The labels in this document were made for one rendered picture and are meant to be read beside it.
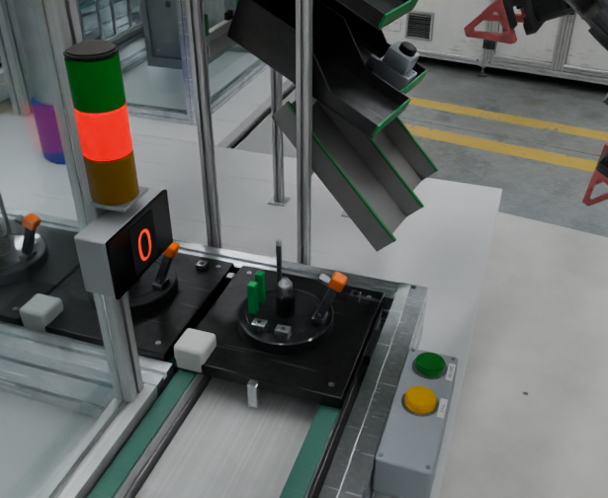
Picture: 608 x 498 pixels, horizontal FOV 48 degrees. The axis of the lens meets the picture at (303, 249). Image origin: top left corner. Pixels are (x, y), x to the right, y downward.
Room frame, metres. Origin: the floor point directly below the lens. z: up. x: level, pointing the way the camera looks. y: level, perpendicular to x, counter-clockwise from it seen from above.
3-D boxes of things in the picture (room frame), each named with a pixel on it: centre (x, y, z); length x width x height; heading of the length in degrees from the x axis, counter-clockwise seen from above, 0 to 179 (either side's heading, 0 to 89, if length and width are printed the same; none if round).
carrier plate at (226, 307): (0.78, 0.03, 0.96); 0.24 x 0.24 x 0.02; 71
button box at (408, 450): (0.63, -0.15, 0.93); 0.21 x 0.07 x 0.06; 161
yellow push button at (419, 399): (0.63, -0.15, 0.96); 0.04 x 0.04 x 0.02
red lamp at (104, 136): (0.64, 0.20, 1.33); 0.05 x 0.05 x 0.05
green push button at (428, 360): (0.69, -0.17, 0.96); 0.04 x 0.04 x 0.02
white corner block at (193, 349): (0.72, 0.15, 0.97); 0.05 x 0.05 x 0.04; 71
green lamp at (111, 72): (0.64, 0.20, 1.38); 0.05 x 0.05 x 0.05
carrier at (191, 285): (0.86, 0.27, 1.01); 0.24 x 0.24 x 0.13; 71
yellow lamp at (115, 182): (0.64, 0.20, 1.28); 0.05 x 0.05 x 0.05
